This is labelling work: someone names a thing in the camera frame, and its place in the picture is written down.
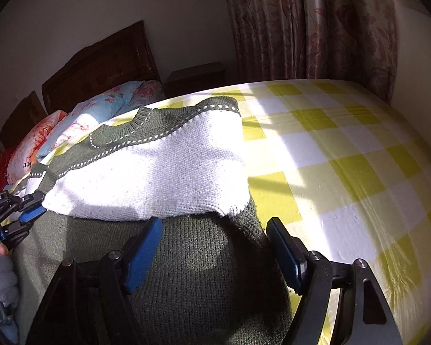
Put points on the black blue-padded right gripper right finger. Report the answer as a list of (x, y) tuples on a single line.
[(363, 315)]

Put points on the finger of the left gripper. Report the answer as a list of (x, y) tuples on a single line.
[(13, 203), (15, 232)]

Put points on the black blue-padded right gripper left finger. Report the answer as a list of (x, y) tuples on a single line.
[(88, 302)]

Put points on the green and white knit sweater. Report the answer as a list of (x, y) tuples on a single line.
[(213, 279)]

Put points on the hand in grey fuzzy sleeve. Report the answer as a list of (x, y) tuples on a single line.
[(9, 293)]

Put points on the pink orange floral pillow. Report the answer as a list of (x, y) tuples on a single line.
[(25, 154)]

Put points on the light blue floral pillow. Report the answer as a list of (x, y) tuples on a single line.
[(87, 115)]

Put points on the yellow white checkered bed sheet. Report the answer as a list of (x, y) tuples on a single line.
[(344, 172)]

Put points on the dark wooden headboard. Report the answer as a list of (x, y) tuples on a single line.
[(119, 58)]

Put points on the dark wooden nightstand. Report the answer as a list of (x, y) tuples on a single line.
[(194, 79)]

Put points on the pink floral curtain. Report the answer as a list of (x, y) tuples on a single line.
[(353, 40)]

